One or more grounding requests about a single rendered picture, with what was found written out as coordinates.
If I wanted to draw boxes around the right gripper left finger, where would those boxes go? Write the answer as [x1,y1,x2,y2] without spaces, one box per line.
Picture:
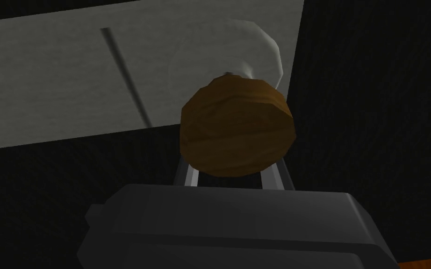
[173,156,200,187]

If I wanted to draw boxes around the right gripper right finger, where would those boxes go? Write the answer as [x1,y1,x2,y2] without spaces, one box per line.
[261,156,296,191]

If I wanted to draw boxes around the brown and white round knob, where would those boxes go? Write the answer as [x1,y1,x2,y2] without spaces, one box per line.
[167,18,297,178]

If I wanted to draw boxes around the pale grey door leaf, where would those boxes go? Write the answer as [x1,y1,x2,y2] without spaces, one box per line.
[0,0,306,152]

